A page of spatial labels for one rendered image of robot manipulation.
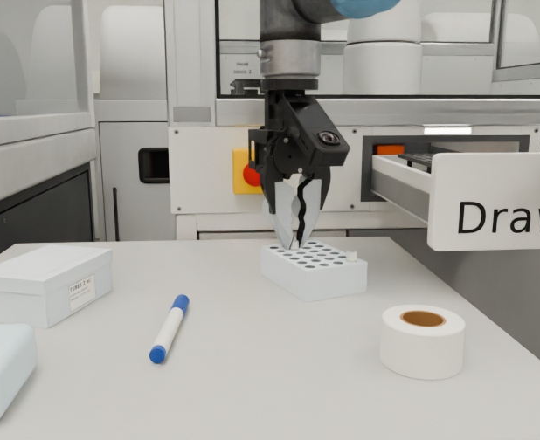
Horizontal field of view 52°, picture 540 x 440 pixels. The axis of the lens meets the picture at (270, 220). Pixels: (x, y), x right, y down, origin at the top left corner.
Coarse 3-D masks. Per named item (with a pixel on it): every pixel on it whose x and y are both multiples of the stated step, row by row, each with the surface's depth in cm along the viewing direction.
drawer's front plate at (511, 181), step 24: (432, 168) 62; (456, 168) 61; (480, 168) 61; (504, 168) 61; (528, 168) 61; (432, 192) 62; (456, 192) 61; (480, 192) 62; (504, 192) 62; (528, 192) 62; (432, 216) 62; (456, 216) 62; (480, 216) 62; (504, 216) 62; (432, 240) 62; (456, 240) 63; (480, 240) 63; (504, 240) 63; (528, 240) 63
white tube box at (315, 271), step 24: (312, 240) 76; (264, 264) 72; (288, 264) 66; (312, 264) 65; (336, 264) 66; (360, 264) 65; (288, 288) 66; (312, 288) 63; (336, 288) 64; (360, 288) 66
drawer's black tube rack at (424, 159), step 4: (400, 156) 91; (404, 156) 89; (408, 156) 87; (412, 156) 87; (416, 156) 87; (420, 156) 87; (424, 156) 87; (428, 156) 87; (432, 156) 87; (408, 160) 87; (412, 160) 85; (416, 160) 84; (420, 160) 82; (424, 160) 82; (428, 160) 82; (408, 164) 91; (424, 164) 80; (428, 164) 79; (428, 168) 82; (428, 172) 82
